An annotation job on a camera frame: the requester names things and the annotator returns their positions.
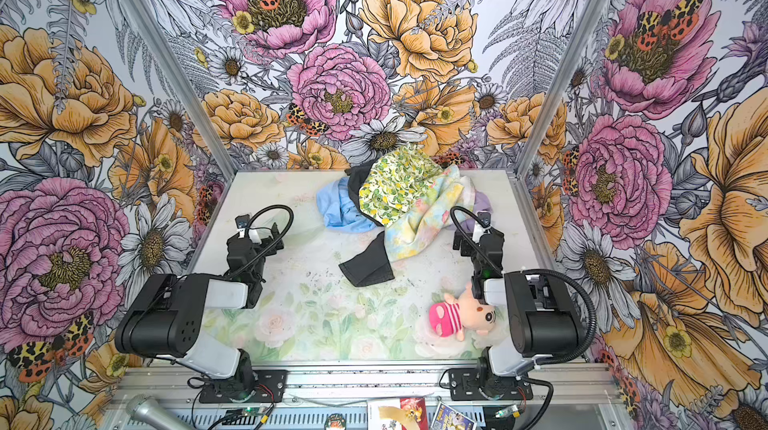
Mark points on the green circuit board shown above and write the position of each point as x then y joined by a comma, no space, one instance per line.
249,415
512,411

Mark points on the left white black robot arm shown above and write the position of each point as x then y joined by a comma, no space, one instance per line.
164,321

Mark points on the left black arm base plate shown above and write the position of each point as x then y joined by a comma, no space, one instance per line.
264,386

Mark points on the lavender cloth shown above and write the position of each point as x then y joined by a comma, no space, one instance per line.
482,203

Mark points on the left aluminium corner post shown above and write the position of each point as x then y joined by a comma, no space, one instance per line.
154,37

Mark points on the green yellow floral cloth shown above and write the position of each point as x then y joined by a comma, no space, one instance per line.
395,181

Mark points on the black cloth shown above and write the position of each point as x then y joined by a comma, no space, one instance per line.
372,266

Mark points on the left green circuit board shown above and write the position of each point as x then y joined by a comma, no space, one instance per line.
249,415

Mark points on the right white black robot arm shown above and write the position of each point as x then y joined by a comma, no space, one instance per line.
551,318

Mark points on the light blue cloth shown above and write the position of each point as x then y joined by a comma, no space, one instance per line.
339,212

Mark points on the right aluminium corner post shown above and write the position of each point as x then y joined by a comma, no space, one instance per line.
581,34

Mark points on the aluminium corner post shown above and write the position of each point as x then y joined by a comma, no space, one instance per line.
154,37
581,34

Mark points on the aluminium front frame rail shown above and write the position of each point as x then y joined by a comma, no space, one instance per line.
585,395

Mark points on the red yellow card pack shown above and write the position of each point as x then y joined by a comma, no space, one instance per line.
407,413

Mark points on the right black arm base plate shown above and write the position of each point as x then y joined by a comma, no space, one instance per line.
466,384

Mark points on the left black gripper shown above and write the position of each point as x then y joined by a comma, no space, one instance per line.
255,240

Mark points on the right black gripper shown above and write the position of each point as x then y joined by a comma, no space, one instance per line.
475,244

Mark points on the pastel tie-dye cloth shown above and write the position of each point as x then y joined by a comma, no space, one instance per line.
430,213

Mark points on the pink plush doll toy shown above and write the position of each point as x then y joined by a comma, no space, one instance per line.
454,316

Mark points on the silver microphone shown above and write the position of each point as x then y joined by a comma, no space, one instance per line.
145,408

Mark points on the small round badge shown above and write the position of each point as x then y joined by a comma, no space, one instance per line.
335,421

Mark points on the blue picture card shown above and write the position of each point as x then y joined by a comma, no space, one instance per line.
448,418

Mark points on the right green circuit board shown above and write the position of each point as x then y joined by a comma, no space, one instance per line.
512,411

